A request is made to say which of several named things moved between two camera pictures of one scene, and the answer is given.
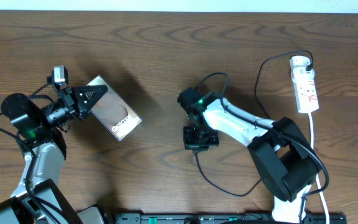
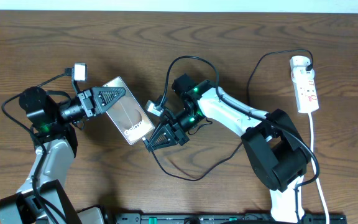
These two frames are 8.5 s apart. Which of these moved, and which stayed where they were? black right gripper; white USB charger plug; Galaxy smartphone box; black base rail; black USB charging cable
Moved: black right gripper; Galaxy smartphone box; black USB charging cable
Stayed: white USB charger plug; black base rail
